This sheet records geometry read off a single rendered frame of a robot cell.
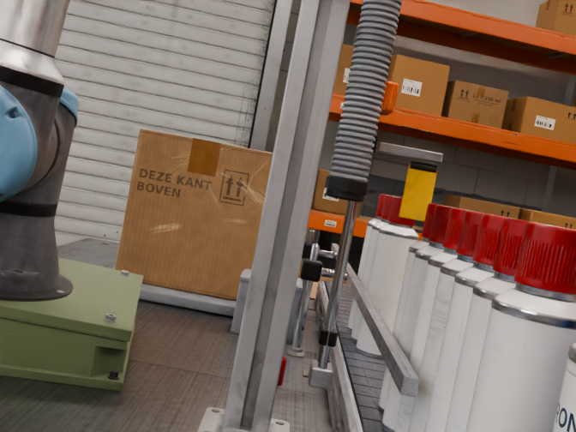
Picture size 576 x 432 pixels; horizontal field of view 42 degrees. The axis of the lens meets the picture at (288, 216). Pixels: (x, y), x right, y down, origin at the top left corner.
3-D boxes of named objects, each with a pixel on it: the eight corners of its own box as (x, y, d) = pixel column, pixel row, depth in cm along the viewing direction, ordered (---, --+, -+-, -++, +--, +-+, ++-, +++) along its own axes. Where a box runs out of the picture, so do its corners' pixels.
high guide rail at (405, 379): (414, 397, 53) (417, 378, 53) (397, 394, 53) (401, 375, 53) (335, 249, 160) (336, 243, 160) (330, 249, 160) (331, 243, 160)
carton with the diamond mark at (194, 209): (246, 303, 132) (274, 153, 131) (112, 279, 132) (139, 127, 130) (252, 279, 162) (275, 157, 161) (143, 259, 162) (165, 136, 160)
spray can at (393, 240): (397, 363, 94) (429, 202, 93) (357, 355, 94) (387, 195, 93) (392, 353, 99) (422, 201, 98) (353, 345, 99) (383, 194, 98)
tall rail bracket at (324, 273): (334, 362, 109) (356, 252, 108) (285, 352, 109) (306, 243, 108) (333, 357, 112) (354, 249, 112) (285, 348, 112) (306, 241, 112)
